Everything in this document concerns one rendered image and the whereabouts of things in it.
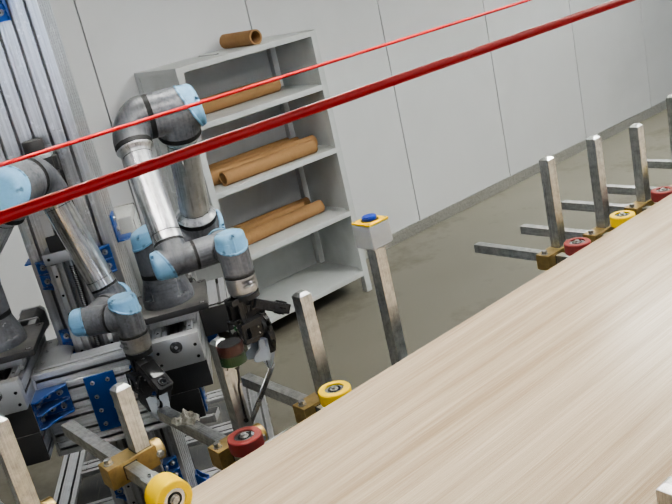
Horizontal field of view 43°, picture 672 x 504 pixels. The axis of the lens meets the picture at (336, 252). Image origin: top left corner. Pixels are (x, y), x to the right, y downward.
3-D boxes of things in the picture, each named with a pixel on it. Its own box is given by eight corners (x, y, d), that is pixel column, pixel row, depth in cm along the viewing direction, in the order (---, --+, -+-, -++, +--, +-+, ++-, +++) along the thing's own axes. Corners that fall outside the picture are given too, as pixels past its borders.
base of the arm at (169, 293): (144, 298, 259) (135, 267, 255) (194, 285, 260) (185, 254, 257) (143, 315, 244) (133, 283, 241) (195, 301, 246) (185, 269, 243)
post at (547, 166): (558, 299, 280) (538, 158, 265) (565, 295, 282) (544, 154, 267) (567, 301, 277) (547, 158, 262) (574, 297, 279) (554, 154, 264)
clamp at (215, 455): (212, 465, 201) (206, 447, 199) (258, 437, 209) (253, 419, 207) (225, 473, 197) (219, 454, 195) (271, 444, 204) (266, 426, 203)
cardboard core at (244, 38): (217, 35, 473) (247, 30, 450) (229, 32, 477) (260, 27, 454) (221, 50, 475) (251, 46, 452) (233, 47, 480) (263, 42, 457)
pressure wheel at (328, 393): (327, 439, 205) (316, 397, 202) (328, 422, 213) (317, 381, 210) (359, 433, 205) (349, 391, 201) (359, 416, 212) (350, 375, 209)
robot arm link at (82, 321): (90, 325, 232) (127, 320, 230) (71, 343, 222) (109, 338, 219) (81, 298, 230) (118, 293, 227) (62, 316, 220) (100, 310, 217)
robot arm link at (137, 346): (153, 331, 222) (125, 344, 217) (158, 347, 223) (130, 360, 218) (139, 326, 227) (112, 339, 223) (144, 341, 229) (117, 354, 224)
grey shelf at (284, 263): (209, 337, 499) (133, 73, 451) (326, 279, 549) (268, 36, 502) (252, 353, 465) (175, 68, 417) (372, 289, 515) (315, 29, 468)
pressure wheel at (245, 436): (232, 479, 198) (219, 436, 194) (259, 462, 202) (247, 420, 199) (251, 491, 191) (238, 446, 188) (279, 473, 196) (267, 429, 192)
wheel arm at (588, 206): (561, 211, 325) (560, 201, 323) (566, 208, 327) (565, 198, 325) (668, 221, 291) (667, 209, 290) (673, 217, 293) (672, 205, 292)
